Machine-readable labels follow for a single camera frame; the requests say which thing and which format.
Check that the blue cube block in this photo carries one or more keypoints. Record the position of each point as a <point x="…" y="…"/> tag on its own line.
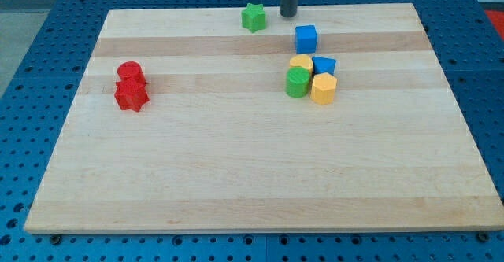
<point x="306" y="39"/>

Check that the green star block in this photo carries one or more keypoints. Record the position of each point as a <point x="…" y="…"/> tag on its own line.
<point x="253" y="17"/>

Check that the yellow heart block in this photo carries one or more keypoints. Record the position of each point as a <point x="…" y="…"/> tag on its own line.
<point x="302" y="60"/>

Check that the blue triangle block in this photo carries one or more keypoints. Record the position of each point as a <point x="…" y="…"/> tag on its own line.
<point x="323" y="65"/>

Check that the green cylinder block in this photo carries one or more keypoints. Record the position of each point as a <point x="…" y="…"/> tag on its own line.
<point x="297" y="82"/>

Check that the yellow hexagon block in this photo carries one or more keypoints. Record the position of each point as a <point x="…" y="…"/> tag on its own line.
<point x="323" y="88"/>

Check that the light wooden board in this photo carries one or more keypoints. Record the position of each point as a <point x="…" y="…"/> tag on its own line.
<point x="221" y="148"/>

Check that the red cylinder block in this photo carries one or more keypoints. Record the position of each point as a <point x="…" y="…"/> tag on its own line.
<point x="131" y="70"/>

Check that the red star block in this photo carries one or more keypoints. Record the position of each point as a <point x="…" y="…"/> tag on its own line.
<point x="131" y="95"/>

